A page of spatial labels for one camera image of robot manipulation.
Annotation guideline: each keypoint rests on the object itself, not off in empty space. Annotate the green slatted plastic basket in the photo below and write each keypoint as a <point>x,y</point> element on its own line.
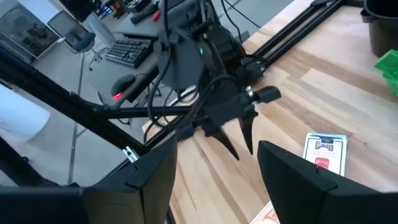
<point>390,71</point>

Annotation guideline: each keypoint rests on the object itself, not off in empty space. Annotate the black monitor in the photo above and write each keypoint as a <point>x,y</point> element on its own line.
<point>77,9</point>

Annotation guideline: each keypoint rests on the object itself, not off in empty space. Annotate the office chair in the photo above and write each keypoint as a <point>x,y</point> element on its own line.
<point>84,42</point>

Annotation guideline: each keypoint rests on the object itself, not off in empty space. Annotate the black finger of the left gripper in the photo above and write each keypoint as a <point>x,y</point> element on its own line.
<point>248,130</point>
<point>222,138</point>

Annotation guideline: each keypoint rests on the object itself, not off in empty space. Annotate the black plastic bucket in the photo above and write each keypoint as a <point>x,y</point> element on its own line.
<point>382,31</point>

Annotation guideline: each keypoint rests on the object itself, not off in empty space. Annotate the red print card deck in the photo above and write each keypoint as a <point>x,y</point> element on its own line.
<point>264,216</point>

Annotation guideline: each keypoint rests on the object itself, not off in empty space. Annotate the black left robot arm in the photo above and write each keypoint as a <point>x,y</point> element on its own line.
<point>183,62</point>

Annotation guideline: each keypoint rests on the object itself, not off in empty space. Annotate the dark grey desk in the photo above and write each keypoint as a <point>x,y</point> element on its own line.
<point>102,74</point>

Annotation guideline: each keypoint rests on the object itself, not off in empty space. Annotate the black keyboard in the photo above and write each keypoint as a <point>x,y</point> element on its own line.
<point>144,12</point>
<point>129,53</point>

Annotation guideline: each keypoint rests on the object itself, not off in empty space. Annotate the black computer mouse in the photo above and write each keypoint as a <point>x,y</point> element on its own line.
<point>122,84</point>

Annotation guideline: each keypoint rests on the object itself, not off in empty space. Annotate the blue print card deck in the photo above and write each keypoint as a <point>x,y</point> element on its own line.
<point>326,149</point>

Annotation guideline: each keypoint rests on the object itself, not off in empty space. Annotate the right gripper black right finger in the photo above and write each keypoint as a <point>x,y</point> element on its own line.
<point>298,196</point>

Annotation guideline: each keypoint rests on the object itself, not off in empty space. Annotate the red button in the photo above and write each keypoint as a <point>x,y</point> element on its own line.
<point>156,15</point>

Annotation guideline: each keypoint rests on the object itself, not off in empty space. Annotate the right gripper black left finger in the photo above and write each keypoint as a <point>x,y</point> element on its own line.
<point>149,193</point>

